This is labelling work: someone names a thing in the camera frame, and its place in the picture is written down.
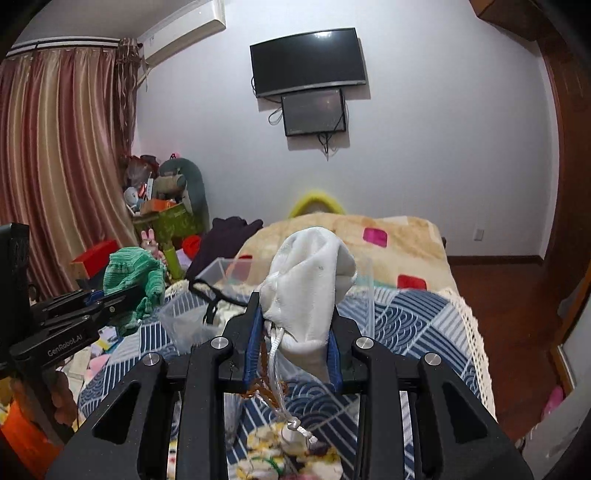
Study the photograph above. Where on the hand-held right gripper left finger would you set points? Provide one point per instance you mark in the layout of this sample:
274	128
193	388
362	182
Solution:
253	353

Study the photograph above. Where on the large clear plastic box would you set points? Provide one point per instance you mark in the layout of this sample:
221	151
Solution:
231	272

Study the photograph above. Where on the wooden wardrobe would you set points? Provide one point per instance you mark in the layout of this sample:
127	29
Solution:
508	18

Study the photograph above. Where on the wooden door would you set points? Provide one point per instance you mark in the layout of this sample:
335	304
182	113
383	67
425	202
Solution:
570	184

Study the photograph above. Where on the wall-mounted black television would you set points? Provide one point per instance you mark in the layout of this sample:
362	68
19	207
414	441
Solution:
308	60

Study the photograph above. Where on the yellow plush item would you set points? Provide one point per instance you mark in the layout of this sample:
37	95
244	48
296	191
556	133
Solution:
316	198

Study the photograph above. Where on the red cloth item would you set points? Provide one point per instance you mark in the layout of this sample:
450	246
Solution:
191	247

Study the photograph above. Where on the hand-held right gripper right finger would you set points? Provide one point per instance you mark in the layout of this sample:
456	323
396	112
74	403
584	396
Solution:
333	364

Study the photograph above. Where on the small black wall monitor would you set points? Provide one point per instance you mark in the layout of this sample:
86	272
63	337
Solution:
314	113

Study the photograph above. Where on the white cloth garment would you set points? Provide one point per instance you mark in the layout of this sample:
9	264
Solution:
309	286

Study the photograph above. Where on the green knitted cloth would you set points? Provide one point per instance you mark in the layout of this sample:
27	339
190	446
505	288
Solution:
134	272

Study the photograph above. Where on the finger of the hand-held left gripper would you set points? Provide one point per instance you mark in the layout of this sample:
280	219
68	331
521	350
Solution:
69	302
60	341

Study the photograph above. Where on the orange bag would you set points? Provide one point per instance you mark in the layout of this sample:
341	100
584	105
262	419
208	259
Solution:
23	443

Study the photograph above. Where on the pink striped curtain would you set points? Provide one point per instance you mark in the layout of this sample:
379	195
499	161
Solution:
60	161

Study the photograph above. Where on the dark purple garment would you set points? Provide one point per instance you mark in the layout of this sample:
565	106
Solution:
221	240

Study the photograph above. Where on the pink rabbit plush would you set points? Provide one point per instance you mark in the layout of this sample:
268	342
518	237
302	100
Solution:
148	242

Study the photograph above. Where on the small clear plastic container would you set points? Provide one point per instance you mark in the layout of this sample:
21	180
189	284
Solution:
184	318

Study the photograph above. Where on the pink plastic item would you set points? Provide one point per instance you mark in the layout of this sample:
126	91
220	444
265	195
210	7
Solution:
553	401

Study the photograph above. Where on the wall socket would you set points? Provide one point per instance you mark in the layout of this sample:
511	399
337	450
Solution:
479	234

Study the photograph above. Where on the red box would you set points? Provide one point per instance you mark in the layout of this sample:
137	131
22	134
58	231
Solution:
94	256

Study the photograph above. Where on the curtain rod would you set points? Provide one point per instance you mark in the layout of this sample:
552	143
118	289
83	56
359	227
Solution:
69	44

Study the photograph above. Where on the person's left hand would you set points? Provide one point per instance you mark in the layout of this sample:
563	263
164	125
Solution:
62	397

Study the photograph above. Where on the white air conditioner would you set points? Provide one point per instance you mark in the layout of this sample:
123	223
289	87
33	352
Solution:
184	32

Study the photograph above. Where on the green cylinder bottle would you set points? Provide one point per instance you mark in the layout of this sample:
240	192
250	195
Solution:
174	263

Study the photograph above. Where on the beige blanket with coloured squares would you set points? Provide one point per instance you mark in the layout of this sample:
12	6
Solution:
406	249

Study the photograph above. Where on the green plush toy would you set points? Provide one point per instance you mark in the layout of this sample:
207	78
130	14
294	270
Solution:
184	180

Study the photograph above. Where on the blue patterned quilt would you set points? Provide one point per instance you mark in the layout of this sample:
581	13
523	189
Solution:
415	332

